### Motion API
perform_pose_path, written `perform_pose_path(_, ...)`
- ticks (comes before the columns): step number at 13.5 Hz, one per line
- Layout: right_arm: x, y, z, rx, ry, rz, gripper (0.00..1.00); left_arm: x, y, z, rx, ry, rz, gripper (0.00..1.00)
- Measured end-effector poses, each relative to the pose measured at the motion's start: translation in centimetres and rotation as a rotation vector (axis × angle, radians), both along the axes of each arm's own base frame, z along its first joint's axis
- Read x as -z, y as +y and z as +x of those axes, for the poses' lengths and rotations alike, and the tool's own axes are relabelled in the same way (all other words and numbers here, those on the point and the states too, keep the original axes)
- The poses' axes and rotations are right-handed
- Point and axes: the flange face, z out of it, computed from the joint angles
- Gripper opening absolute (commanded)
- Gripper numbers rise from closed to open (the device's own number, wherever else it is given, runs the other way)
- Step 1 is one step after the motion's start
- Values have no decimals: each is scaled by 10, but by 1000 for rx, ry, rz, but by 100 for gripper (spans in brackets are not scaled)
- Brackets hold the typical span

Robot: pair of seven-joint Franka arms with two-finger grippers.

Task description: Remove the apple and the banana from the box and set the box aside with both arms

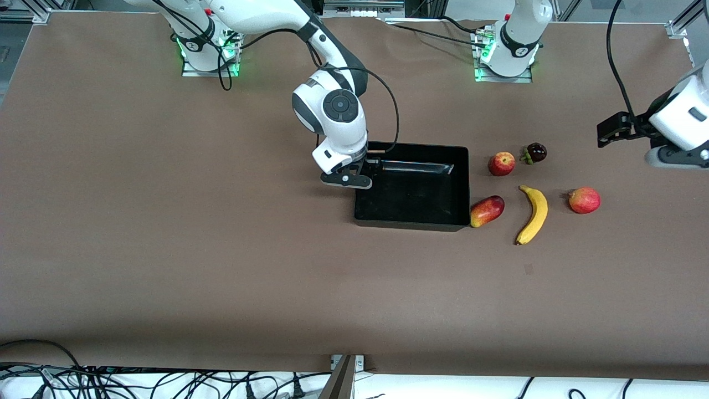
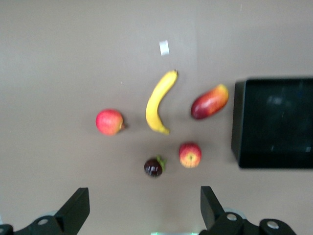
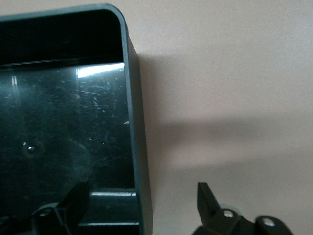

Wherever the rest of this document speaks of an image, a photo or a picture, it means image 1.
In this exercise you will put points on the black plastic rectangular box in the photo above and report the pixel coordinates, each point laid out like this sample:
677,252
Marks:
421,199

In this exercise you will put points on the yellow banana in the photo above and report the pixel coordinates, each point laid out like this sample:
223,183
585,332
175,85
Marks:
538,213

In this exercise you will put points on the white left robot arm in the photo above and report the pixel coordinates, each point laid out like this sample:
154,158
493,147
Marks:
518,27

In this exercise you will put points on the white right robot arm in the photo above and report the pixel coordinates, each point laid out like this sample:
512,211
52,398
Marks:
338,127

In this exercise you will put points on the red apple right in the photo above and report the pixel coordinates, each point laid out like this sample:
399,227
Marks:
584,200

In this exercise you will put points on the red apple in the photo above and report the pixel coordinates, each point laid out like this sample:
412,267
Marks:
501,164
584,200

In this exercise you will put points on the dark purple mangosteen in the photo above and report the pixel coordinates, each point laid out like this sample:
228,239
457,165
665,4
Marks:
536,152

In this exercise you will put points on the red yellow mango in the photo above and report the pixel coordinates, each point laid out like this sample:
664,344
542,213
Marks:
487,210

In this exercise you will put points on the silver electronics unit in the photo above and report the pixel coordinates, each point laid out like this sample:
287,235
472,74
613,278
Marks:
363,6

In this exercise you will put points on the brown table cover mat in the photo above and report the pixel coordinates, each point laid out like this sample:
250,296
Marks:
221,249

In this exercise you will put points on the aluminium profile bar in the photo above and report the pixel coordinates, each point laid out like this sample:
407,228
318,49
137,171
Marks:
339,382

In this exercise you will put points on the metal corner bracket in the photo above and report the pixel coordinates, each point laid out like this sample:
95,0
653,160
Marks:
41,15
677,30

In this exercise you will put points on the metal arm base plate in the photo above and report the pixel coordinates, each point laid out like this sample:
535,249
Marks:
191,72
487,78

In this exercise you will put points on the small metal mounting bracket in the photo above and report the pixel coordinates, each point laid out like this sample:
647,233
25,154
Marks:
360,363

